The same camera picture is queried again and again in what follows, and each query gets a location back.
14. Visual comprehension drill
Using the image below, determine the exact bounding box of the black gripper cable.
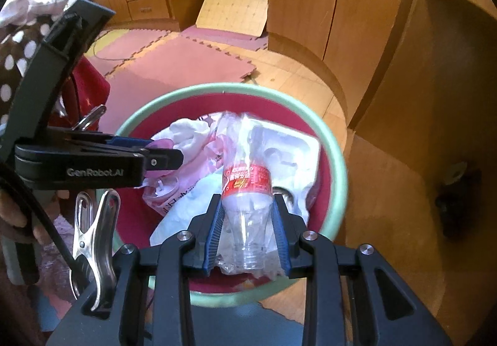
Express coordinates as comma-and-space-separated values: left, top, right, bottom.
0, 162, 80, 277
66, 66, 84, 129

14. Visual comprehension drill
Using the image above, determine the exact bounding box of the white tissue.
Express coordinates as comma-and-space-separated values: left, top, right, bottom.
153, 118, 214, 154

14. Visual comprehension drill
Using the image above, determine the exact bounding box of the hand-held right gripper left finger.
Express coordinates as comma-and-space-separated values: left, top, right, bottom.
47, 194, 224, 346

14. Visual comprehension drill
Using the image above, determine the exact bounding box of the brown polka dot cloth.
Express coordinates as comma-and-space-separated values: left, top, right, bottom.
0, 14, 55, 125

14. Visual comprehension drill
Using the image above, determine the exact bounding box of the clear bottle with red label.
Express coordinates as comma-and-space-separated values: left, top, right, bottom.
215, 111, 286, 279

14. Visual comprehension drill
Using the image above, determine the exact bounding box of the pink foam mat tile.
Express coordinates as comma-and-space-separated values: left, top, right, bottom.
180, 25, 269, 52
105, 33, 258, 84
83, 28, 171, 59

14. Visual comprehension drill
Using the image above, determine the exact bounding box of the dark object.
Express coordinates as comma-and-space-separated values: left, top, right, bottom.
435, 162, 484, 242

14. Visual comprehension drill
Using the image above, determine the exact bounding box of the blue cloth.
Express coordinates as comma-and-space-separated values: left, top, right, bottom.
264, 299, 311, 346

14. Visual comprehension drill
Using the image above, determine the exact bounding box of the yellow grid board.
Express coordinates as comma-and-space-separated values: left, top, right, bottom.
195, 0, 269, 38

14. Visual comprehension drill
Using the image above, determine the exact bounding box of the white plastic tray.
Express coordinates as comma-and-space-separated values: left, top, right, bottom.
248, 119, 323, 222

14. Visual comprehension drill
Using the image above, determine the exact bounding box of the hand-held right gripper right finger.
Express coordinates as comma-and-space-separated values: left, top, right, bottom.
272, 194, 453, 346

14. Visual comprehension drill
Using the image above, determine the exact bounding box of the pink fluffy rug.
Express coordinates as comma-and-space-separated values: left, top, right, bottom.
39, 214, 78, 304

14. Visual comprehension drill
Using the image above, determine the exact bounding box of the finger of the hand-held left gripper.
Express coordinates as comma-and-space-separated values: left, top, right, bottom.
105, 135, 156, 148
144, 148, 184, 173

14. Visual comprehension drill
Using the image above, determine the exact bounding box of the white lavender cloth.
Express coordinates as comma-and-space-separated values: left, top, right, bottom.
0, 0, 68, 26

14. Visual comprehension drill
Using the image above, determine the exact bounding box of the pink and white packet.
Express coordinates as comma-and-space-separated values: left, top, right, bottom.
142, 113, 234, 218

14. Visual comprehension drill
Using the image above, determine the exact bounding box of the person's left hand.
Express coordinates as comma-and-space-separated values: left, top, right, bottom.
0, 189, 61, 246

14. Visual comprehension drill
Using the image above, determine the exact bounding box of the red basin with green rim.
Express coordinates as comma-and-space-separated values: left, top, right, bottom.
112, 83, 348, 308

